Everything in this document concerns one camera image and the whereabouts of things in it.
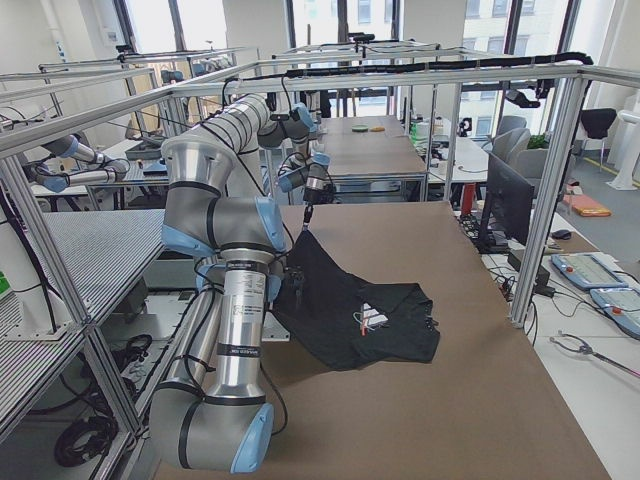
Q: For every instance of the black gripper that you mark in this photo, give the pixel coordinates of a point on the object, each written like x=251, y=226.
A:
x=313, y=193
x=298, y=280

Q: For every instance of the black t-shirt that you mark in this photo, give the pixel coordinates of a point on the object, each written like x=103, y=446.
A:
x=347, y=322

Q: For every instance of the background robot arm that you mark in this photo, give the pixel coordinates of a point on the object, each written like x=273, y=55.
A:
x=93, y=167

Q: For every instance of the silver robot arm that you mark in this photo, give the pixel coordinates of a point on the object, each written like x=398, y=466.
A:
x=307, y=165
x=210, y=413

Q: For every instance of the striped metal work table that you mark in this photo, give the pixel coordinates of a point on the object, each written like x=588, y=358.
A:
x=105, y=252

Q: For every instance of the black computer monitor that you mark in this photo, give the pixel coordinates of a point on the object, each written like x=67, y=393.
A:
x=507, y=208

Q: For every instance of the black computer mouse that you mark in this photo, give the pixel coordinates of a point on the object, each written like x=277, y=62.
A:
x=561, y=234

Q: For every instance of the orange cushion on floor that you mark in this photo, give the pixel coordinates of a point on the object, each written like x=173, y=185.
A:
x=585, y=206

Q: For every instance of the grabber reaching tool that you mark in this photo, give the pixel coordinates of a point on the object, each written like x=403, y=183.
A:
x=577, y=345

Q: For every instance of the far teach pendant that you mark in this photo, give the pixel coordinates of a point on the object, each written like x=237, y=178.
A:
x=586, y=271

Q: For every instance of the teach pendant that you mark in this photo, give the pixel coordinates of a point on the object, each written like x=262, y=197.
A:
x=621, y=305
x=586, y=271

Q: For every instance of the black office chair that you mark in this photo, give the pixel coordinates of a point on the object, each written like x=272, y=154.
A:
x=596, y=123

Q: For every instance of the near teach pendant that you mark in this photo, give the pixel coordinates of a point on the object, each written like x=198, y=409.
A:
x=621, y=305

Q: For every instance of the aluminium cell frame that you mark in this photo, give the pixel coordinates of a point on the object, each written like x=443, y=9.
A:
x=28, y=370

